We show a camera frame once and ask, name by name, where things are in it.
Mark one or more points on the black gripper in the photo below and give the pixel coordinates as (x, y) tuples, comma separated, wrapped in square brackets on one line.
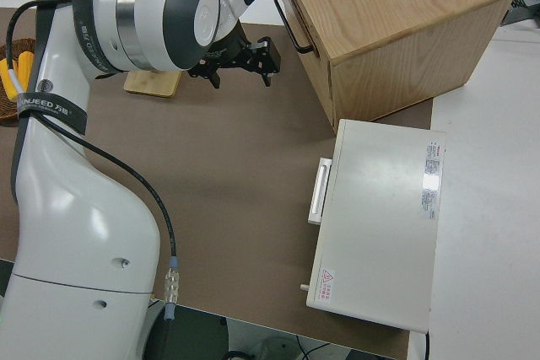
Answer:
[(244, 56)]

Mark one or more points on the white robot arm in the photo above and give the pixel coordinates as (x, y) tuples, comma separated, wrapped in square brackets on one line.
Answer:
[(84, 229)]

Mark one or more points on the brown table mat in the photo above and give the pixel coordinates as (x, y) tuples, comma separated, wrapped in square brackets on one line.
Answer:
[(219, 157)]

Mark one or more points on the wooden mug rack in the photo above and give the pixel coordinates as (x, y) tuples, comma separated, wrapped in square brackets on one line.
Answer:
[(152, 84)]

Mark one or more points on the light wooden cabinet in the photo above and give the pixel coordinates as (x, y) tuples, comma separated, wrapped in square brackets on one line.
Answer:
[(401, 31)]

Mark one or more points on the white toaster oven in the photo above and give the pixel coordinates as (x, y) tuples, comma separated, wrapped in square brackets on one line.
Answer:
[(379, 225)]

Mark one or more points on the brown wicker basket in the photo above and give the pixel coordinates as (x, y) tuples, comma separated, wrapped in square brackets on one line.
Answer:
[(8, 112)]

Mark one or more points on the black robot base pedestal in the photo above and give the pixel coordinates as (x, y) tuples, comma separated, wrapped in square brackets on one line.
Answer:
[(198, 334)]

